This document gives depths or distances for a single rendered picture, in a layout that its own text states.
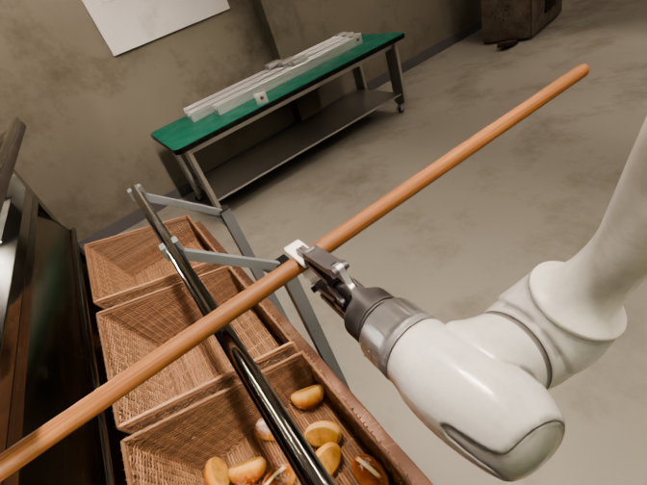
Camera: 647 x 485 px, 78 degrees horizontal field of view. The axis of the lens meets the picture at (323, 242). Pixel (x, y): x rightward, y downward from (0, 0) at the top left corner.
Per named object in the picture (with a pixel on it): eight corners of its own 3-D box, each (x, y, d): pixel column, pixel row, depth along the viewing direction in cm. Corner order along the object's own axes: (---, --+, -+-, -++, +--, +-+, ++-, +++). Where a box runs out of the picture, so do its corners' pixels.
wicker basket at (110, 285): (134, 351, 157) (90, 304, 141) (116, 286, 200) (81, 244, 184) (240, 283, 171) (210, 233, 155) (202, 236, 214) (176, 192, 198)
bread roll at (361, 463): (348, 472, 96) (341, 462, 93) (365, 450, 99) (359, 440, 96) (378, 503, 89) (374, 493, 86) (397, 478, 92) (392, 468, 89)
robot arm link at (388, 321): (394, 397, 47) (363, 368, 52) (448, 351, 50) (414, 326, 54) (377, 351, 42) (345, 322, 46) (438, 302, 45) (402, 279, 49)
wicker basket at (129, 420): (171, 481, 109) (112, 433, 94) (137, 360, 152) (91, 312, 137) (313, 371, 124) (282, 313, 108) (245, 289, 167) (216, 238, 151)
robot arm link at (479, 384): (380, 405, 46) (458, 358, 52) (496, 529, 34) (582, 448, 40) (381, 333, 41) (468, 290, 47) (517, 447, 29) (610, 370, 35)
